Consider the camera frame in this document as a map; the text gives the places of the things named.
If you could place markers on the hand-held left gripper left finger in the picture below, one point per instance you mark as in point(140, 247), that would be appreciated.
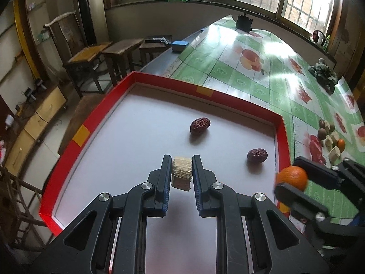
point(166, 182)

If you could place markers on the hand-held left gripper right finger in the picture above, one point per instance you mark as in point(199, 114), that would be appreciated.
point(196, 188)

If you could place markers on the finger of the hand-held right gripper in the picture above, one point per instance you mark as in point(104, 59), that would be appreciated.
point(322, 171)
point(296, 199)

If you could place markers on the red-rimmed white tray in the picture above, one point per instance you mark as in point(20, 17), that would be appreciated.
point(128, 137)

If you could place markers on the red date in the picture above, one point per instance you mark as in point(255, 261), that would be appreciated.
point(200, 125)
point(257, 155)

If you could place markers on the dark green cloth bundle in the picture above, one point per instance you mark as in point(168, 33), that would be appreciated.
point(323, 72)

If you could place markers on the green printed plastic tablecloth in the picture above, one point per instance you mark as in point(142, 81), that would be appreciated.
point(228, 71)

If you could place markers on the green bottle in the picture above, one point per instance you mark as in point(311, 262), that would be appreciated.
point(326, 41)

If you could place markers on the dark wooden stool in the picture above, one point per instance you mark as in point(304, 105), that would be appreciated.
point(154, 47)
point(122, 48)

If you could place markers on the blue box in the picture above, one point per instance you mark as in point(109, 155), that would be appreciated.
point(180, 45)

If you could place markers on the yellow wooden cabinet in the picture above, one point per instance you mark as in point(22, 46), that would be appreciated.
point(42, 114)

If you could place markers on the wooden chair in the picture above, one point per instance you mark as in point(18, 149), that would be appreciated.
point(20, 205)

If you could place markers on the light-topped wooden stool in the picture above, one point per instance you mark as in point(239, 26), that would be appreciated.
point(88, 52)

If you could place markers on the black box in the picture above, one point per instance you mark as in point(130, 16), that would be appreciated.
point(243, 22)

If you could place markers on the yellow pole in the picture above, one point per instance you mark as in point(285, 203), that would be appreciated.
point(22, 40)

